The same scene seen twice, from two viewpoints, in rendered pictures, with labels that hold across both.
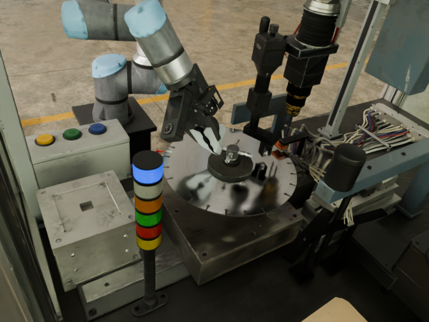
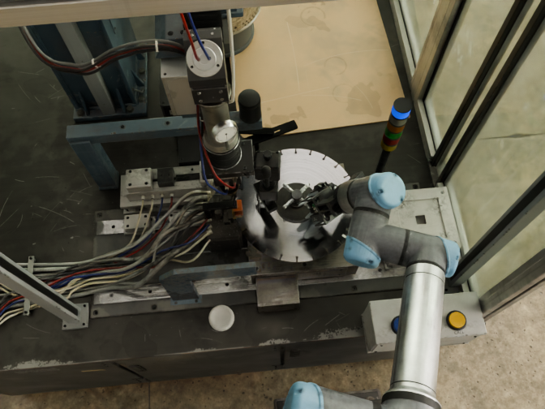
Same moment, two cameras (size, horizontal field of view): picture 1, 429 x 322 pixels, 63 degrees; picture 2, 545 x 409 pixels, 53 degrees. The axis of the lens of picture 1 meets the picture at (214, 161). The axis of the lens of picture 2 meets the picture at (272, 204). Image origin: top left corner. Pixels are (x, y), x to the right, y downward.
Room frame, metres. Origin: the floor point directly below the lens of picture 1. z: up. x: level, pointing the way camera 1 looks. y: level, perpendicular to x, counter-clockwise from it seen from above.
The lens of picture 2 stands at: (1.21, 0.23, 2.28)
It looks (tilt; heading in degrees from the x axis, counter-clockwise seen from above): 66 degrees down; 212
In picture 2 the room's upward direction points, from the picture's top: 2 degrees counter-clockwise
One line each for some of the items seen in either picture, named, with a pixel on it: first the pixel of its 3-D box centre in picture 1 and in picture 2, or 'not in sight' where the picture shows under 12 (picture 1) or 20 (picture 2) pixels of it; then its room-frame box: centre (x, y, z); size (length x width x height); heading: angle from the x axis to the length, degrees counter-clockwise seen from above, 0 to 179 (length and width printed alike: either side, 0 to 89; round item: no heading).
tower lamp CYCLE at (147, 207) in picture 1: (148, 197); (396, 122); (0.40, 0.10, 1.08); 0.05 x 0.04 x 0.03; 36
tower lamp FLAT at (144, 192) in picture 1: (148, 183); (398, 115); (0.40, 0.10, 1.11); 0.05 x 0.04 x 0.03; 36
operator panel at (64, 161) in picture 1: (77, 159); (420, 323); (0.76, 0.39, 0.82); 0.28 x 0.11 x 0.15; 126
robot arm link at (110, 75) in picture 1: (112, 76); not in sight; (1.12, 0.40, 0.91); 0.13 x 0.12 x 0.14; 105
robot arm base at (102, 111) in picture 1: (112, 105); not in sight; (1.11, 0.40, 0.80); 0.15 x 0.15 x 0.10
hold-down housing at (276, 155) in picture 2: (264, 71); (268, 175); (0.73, -0.08, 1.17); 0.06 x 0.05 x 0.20; 117
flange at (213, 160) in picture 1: (230, 161); (296, 200); (0.67, -0.04, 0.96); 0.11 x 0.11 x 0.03
